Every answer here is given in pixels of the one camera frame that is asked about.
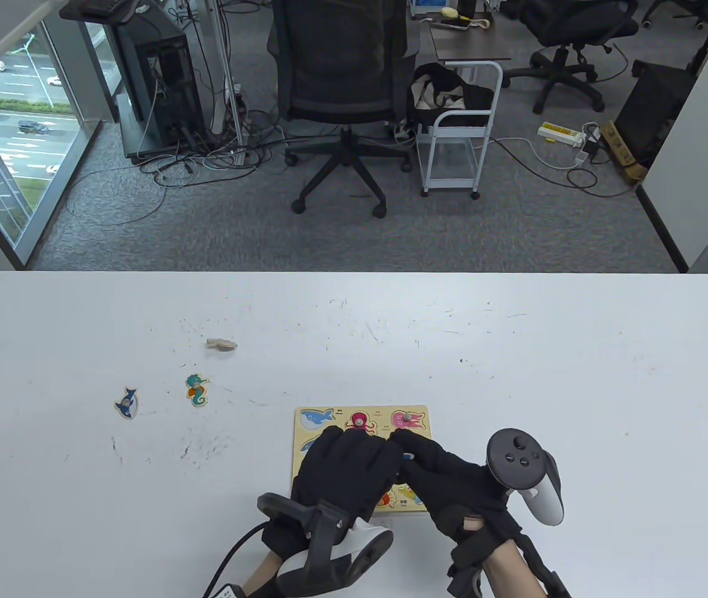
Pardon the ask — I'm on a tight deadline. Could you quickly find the person's left hand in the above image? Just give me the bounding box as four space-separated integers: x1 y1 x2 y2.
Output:
260 426 405 559

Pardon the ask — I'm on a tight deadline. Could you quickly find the person's right hand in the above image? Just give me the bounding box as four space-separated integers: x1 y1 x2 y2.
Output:
388 429 522 598

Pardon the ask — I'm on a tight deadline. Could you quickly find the wooden puzzle frame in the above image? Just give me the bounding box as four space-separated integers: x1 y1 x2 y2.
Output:
293 405 432 515

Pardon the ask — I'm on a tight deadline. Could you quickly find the pink squid puzzle piece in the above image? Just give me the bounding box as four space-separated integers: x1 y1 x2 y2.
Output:
390 409 427 432

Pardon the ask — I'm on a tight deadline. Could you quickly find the teal seahorse puzzle piece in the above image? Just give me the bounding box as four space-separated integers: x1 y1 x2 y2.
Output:
185 374 211 408

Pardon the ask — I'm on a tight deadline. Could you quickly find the blue shark puzzle piece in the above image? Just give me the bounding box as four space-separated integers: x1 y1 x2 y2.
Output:
113 387 140 420

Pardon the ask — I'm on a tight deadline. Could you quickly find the person's right forearm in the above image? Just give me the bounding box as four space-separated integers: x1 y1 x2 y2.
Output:
481 539 572 598

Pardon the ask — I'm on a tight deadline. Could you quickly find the black right hand controller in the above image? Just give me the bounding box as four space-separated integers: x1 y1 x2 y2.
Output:
486 429 565 527

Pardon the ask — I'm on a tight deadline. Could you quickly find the black hand controller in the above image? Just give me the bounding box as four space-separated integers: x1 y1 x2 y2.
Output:
257 492 394 598
486 429 565 527

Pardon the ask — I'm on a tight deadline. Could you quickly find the black left hand controller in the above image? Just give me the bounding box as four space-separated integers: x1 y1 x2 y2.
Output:
257 492 394 598

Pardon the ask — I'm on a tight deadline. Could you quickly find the white rolling cart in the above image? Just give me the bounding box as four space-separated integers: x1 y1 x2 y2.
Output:
415 60 504 201

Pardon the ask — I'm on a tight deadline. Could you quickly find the white yellow power strip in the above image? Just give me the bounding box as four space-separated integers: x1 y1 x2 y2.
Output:
537 121 583 147

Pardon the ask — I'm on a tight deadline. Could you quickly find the cardboard box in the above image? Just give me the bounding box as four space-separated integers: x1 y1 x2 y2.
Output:
600 120 650 183

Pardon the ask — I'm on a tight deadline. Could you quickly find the white plug adapter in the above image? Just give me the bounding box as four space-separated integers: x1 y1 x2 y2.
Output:
580 123 605 158

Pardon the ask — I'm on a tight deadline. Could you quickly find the black and beige bag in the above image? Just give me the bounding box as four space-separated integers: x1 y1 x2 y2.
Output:
408 62 495 128

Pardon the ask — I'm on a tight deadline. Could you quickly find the black mesh office chair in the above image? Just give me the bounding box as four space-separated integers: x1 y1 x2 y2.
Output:
267 0 422 219

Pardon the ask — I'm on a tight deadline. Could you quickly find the white rig pole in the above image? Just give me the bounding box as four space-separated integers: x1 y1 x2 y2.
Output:
204 0 247 168

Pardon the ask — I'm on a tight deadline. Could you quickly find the black computer tower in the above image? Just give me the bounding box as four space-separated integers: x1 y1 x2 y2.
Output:
118 28 208 158

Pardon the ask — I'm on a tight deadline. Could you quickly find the black case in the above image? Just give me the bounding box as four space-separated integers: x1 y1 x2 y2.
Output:
614 60 697 169

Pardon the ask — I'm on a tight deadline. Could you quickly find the brown side table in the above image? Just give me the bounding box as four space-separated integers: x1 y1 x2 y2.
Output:
428 16 512 63

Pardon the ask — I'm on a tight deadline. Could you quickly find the glass window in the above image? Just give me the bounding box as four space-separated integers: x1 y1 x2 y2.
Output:
0 19 102 265

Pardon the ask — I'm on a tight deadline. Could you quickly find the black monitor stand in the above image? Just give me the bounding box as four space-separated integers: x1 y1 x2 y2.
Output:
58 0 144 26

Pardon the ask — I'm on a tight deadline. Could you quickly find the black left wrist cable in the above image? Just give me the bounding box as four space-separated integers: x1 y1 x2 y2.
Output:
203 522 267 597

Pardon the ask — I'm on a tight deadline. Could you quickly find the black floor cable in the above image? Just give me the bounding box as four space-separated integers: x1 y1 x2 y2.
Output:
494 140 640 199

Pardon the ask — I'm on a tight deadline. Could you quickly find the tangle of floor cables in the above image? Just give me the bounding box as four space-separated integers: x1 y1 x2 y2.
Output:
66 0 304 226

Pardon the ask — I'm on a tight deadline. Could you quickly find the white floor cable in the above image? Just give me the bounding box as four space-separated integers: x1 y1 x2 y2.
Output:
489 136 582 170

